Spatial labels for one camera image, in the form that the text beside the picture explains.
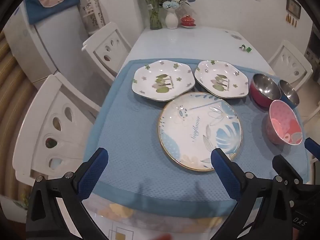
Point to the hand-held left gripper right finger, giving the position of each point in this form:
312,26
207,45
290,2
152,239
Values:
225,175

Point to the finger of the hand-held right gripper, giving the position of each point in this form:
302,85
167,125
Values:
313,148
287,171

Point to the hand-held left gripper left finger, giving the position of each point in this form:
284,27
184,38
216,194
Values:
93,175

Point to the pink dotted ceramic bowl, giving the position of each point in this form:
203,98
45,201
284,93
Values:
285,122

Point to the round blue leaf plate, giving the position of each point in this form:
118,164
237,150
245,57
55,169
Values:
197,130

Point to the hexagonal white clover plate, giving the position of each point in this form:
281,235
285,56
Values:
162,82
220,80

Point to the light blue table mat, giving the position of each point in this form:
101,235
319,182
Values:
130,135

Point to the blue steel bowl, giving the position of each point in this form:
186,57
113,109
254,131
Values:
290,93

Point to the red steel bowl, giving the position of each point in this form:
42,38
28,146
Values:
265,90

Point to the white wooden chair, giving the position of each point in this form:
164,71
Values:
291,60
40,120
107,42

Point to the beige striped curtain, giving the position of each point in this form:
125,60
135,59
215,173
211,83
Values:
12,100

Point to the small green ornament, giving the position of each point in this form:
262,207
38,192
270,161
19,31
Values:
246,48

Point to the white refrigerator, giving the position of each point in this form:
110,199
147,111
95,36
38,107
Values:
37,47

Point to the red lidded cup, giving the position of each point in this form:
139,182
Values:
188,21

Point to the white corner shelf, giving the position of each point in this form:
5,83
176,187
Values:
93,15

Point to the white vase with blue flowers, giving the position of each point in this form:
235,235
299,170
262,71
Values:
171,20

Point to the glass vase with green plants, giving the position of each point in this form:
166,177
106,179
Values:
155,17

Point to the hanging orange wall ornaments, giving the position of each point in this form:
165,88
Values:
291,20

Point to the small framed wall picture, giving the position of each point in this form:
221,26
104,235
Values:
293,6

